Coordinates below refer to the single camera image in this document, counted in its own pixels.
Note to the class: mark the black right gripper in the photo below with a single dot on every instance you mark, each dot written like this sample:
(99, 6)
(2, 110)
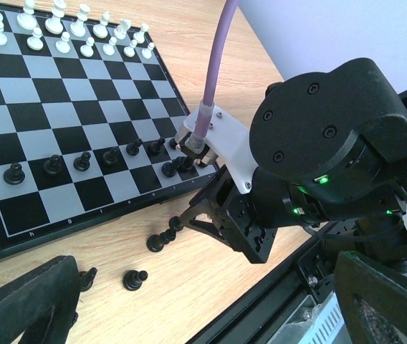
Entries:
(248, 223)

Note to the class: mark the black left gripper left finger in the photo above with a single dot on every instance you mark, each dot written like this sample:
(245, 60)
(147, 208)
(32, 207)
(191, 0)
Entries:
(40, 306)

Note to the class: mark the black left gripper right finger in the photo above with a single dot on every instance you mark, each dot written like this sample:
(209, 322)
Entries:
(372, 299)

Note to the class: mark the black pawn b-file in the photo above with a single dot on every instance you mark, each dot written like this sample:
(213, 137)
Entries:
(173, 143)

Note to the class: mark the black pawn d-file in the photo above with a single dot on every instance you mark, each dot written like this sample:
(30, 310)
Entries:
(132, 149)

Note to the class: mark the black pawn e-file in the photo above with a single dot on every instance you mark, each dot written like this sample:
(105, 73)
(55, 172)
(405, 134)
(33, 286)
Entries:
(110, 157)

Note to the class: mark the black pawn h-file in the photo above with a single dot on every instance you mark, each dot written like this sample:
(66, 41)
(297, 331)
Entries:
(14, 175)

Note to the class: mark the black pawn g-file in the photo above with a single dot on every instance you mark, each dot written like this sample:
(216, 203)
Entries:
(53, 165)

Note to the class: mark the black pawn f-file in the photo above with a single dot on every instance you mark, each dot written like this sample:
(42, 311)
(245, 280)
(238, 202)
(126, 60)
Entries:
(82, 162)

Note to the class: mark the black pawn c-file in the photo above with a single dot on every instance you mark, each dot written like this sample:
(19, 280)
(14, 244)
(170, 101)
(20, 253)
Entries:
(156, 147)

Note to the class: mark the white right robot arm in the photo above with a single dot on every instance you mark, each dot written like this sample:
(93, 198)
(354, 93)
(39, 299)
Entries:
(326, 151)

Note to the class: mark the black chess piece lying left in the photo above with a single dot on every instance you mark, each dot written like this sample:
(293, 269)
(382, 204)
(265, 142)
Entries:
(86, 279)

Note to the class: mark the black chess piece front row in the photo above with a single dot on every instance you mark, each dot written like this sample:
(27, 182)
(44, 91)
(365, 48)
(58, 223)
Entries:
(133, 279)

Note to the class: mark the black king piece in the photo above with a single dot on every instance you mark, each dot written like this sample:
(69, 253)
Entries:
(156, 242)

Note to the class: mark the black knight cluster right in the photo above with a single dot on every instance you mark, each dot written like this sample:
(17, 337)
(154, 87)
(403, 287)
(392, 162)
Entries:
(185, 165)

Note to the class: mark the black piece cluster middle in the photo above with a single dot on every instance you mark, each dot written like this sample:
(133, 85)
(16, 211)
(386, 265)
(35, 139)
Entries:
(170, 169)

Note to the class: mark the black and silver chessboard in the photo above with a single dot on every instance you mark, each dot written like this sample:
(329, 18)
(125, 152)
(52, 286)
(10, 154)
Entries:
(66, 104)

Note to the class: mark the white pawn a-file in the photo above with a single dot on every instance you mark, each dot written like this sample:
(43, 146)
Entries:
(147, 52)

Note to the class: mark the white pawn b-file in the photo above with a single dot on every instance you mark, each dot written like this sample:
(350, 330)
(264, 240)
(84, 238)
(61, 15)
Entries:
(129, 51)

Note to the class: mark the white rook a-file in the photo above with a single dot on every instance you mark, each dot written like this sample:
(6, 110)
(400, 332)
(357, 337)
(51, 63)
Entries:
(139, 36)

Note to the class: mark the white pawn c-file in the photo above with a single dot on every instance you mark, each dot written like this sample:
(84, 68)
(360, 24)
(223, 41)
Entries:
(109, 48)

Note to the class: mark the white knight b-file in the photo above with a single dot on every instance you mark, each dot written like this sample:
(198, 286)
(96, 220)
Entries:
(121, 30)

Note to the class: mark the white pawn d-file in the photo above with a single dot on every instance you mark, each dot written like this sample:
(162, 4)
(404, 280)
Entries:
(86, 50)

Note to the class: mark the white bishop c-file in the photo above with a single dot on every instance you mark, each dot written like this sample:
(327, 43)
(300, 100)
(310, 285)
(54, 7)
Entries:
(100, 29)

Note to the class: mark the white pawn e-file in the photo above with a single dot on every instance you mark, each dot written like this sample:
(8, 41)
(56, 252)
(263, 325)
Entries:
(63, 45)

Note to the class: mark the white queen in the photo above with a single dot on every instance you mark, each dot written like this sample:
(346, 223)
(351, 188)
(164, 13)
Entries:
(77, 28)

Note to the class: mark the white pawn f-file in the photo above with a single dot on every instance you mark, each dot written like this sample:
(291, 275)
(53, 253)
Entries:
(35, 40)

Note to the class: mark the white king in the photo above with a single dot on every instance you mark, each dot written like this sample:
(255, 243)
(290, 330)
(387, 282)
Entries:
(54, 24)

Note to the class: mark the white bishop f-file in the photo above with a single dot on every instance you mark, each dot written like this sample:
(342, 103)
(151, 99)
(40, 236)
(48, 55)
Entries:
(26, 19)

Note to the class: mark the light blue cable duct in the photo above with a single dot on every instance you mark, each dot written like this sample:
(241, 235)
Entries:
(314, 323)

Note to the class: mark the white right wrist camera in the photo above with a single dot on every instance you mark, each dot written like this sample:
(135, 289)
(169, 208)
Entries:
(228, 139)

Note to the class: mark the black aluminium front rail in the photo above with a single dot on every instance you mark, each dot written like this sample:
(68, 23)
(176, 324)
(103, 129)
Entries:
(259, 313)

